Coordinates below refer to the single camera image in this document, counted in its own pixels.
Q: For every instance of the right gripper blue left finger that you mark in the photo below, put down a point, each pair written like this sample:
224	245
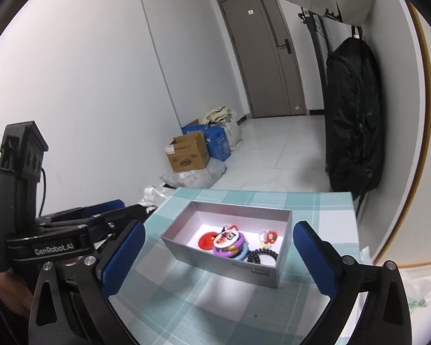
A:
71	303

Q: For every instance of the blue cardboard box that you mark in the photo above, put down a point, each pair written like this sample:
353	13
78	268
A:
215	138

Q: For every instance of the white China pin badge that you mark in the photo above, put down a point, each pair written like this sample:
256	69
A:
226	238

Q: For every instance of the silver phone box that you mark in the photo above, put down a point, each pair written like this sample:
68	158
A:
246	243

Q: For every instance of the teal plaid tablecloth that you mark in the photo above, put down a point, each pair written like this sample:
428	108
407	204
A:
166	301

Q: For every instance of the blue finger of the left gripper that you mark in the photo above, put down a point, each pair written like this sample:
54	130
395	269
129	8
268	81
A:
104	207

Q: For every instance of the red cartoon charm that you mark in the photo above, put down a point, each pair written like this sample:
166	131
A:
268	237

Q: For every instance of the white plastic packaging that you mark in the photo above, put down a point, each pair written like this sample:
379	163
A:
156	195

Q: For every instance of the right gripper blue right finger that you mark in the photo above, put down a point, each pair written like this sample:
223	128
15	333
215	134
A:
384	318

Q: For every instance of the left hand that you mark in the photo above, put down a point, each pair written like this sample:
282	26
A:
15	294

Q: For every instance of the grey door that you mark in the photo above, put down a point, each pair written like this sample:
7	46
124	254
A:
266	57

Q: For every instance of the brown cardboard box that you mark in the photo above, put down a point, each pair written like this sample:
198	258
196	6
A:
188	152

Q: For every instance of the black coat rack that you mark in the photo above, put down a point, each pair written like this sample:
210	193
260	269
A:
320	48

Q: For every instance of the beige tote bag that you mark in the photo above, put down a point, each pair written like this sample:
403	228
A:
225	118

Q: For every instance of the red China badge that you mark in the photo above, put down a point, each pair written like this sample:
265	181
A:
206	241

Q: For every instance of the black backpack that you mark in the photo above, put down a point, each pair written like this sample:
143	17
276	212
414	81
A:
354	119

